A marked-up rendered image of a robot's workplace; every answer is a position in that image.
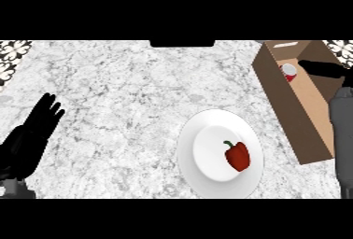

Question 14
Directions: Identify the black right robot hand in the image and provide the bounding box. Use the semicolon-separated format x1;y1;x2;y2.
296;59;353;89

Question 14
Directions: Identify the white plate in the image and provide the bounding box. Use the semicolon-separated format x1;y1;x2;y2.
175;108;265;200

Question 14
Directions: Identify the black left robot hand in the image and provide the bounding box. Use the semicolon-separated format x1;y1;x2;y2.
0;92;66;181

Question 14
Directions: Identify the red and white can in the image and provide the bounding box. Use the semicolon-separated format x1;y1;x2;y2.
279;63;299;83

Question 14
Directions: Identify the red bell pepper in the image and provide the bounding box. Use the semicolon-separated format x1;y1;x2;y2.
221;140;252;173

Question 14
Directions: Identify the brown cardboard box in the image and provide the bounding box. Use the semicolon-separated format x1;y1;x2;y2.
251;40;347;165

